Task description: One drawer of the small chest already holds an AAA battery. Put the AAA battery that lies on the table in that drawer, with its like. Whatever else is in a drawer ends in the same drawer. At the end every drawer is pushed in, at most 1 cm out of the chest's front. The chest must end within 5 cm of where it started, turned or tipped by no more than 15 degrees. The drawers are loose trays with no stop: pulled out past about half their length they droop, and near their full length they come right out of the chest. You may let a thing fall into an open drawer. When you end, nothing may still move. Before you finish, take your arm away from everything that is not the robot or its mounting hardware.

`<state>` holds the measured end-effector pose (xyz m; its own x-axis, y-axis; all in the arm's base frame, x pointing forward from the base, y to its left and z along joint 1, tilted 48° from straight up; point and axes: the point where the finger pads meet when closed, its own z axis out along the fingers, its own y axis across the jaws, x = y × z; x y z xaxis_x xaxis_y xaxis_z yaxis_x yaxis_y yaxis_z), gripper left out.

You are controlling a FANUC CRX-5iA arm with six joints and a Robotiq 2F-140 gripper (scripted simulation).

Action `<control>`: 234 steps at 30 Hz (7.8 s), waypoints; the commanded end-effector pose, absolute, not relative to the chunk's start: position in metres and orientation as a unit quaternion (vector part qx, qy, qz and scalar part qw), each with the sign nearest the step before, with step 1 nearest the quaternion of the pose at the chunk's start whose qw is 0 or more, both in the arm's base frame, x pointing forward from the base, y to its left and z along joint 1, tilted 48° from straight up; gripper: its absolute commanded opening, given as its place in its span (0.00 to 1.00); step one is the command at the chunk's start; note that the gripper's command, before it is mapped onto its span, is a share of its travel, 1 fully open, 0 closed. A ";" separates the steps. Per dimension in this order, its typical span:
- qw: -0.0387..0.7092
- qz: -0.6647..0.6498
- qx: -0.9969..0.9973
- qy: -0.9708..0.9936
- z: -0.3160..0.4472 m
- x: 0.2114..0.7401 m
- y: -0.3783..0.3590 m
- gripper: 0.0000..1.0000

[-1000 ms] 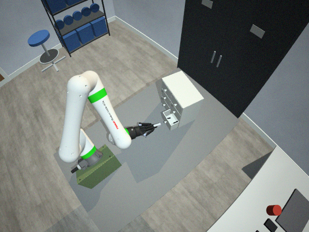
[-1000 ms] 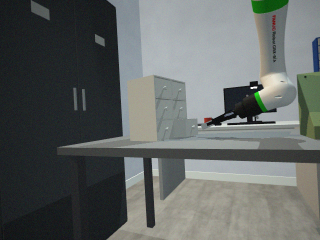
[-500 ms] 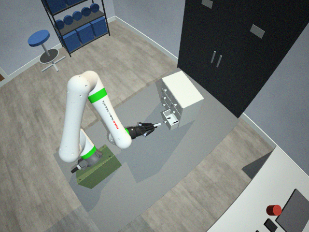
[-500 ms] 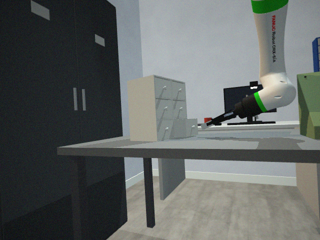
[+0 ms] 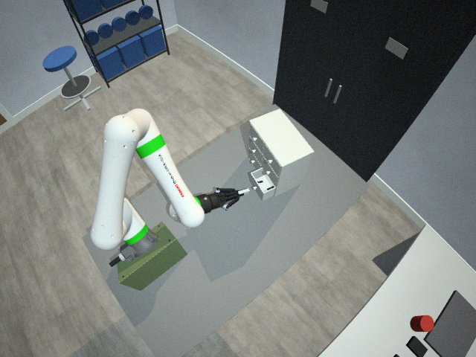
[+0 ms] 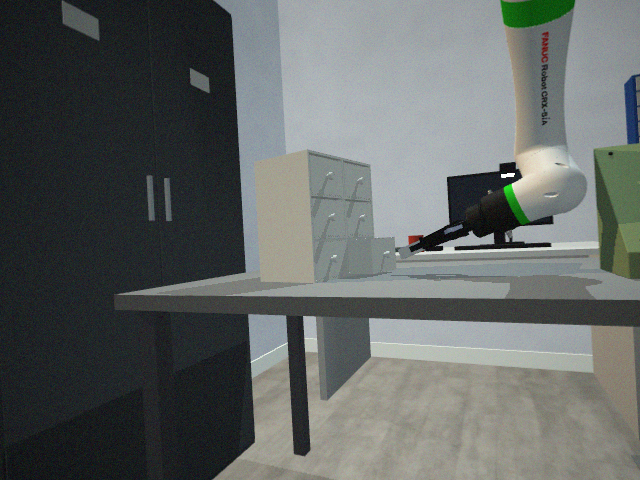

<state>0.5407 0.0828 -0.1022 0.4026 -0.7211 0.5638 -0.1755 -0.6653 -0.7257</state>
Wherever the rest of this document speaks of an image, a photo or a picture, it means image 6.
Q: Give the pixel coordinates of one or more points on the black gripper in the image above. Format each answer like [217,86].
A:
[474,220]

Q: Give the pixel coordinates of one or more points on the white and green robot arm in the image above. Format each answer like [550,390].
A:
[537,33]

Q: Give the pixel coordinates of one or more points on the small beige chest of grey drawers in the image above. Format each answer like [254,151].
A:
[284,217]

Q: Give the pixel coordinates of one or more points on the grey drawer front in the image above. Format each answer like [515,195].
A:
[356,181]
[325,176]
[371,255]
[328,217]
[359,218]
[330,259]

